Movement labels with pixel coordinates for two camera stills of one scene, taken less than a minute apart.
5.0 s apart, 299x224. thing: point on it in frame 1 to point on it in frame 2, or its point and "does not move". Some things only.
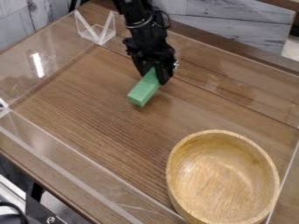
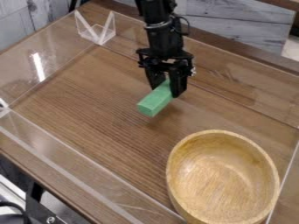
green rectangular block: [144, 88] to [155, 101]
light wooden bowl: [222, 178] does not move
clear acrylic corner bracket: [99, 34] does not move
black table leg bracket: [37, 213] does not move
